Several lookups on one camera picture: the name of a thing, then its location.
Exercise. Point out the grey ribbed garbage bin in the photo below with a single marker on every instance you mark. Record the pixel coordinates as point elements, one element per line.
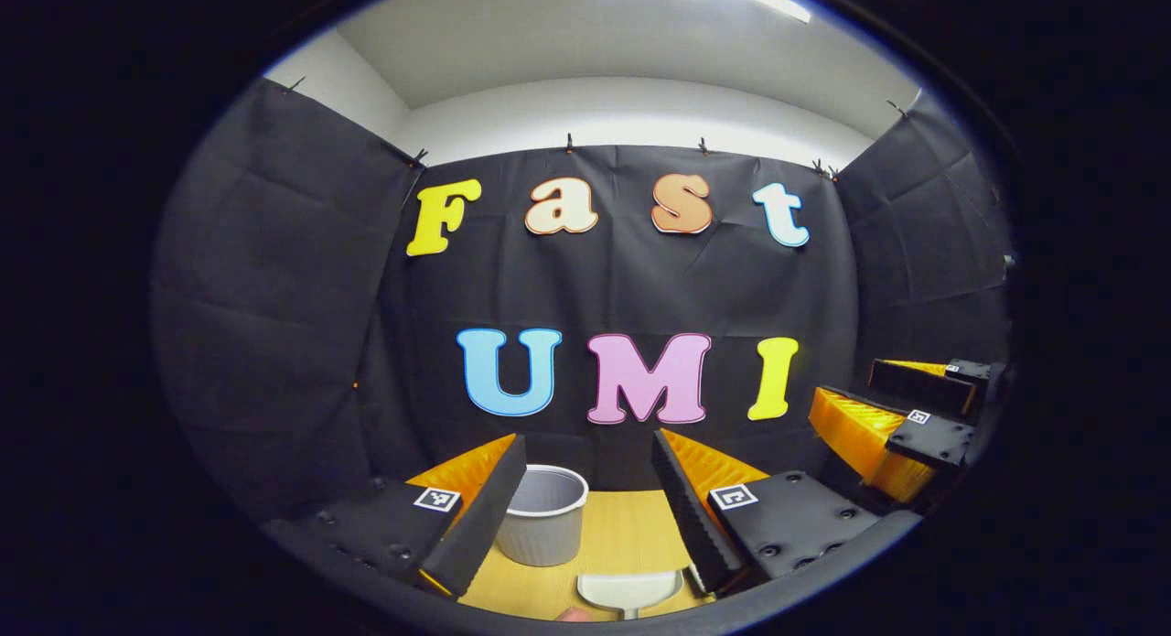
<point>540,531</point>

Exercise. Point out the wooden desktop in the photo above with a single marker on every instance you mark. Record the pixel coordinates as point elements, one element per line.
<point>622,535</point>

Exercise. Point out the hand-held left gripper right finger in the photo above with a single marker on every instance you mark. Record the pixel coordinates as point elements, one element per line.
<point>700,526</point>

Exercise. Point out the row of black cloth clips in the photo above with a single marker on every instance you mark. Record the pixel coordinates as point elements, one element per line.
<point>568,142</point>

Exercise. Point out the white dustpan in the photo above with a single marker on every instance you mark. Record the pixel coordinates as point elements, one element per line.
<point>631,590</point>

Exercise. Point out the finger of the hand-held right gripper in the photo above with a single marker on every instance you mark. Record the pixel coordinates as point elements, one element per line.
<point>933,442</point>
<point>919,389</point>

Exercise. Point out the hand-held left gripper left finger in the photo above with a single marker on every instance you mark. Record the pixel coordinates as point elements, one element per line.
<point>480,526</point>

